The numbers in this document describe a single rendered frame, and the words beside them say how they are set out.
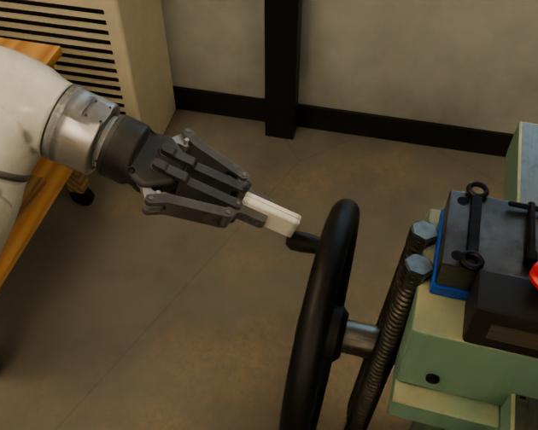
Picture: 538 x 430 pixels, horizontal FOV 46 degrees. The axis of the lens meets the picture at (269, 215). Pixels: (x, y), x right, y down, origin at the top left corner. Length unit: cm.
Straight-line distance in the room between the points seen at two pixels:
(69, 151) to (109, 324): 102
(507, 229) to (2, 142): 51
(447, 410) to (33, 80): 53
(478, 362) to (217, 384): 108
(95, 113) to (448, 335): 43
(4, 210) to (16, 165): 5
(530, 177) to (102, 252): 132
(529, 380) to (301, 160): 154
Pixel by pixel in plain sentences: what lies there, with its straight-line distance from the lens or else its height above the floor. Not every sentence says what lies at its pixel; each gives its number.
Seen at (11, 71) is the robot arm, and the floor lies 100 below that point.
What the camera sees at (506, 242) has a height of 100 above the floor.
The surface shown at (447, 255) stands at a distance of 54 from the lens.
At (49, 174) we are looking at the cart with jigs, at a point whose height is 18.
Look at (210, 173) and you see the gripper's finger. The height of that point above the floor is 89.
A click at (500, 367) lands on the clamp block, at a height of 94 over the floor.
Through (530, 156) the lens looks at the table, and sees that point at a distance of 80.
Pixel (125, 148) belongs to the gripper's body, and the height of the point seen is 94.
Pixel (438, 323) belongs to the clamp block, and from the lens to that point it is 54.
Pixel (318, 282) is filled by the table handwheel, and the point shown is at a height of 95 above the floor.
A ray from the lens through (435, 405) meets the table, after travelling 61.
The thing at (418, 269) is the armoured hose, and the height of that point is 97.
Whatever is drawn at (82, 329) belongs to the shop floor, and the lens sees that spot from 171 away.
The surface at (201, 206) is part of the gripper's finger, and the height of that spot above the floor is 88.
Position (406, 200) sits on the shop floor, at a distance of 195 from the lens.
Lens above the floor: 141
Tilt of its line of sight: 49 degrees down
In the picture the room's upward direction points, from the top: straight up
